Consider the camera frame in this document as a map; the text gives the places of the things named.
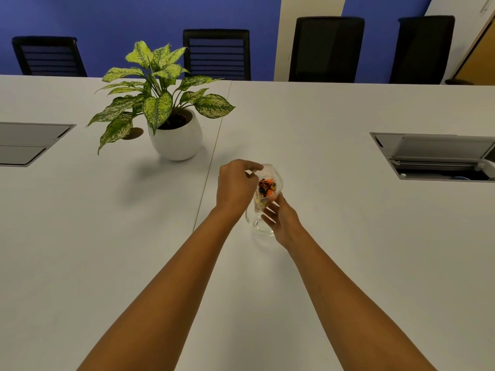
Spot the orange and black dried mix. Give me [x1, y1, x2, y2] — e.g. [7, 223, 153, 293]
[258, 178, 277, 199]

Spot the brown wooden door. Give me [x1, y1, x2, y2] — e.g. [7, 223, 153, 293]
[450, 13, 495, 86]

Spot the black slatted office chair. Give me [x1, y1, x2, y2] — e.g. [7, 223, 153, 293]
[12, 36, 88, 78]
[183, 29, 251, 81]

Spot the person's right forearm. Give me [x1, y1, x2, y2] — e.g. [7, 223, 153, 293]
[287, 229, 438, 371]

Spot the clear plastic bag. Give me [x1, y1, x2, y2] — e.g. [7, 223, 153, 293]
[253, 163, 284, 214]

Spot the white round plant pot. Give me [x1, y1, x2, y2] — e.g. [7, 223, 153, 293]
[148, 108, 203, 162]

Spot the person's left hand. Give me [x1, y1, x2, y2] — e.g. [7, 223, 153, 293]
[216, 159, 264, 219]

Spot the green variegated leafy plant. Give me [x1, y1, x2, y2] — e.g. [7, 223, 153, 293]
[87, 41, 236, 155]

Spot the black mesh office chair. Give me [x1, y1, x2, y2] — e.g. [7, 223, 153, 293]
[288, 16, 366, 83]
[389, 15, 456, 85]

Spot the person's right hand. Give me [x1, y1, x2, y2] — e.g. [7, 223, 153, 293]
[261, 192, 307, 250]

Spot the person's left forearm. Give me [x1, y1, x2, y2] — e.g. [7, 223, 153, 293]
[77, 206, 238, 371]

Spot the open grey table cable box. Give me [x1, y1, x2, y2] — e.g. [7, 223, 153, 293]
[369, 132, 495, 183]

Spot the closed grey table cable box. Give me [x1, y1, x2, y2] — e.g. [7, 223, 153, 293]
[0, 122, 77, 167]

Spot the clear drinking glass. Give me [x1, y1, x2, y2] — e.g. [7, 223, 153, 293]
[245, 205, 276, 237]

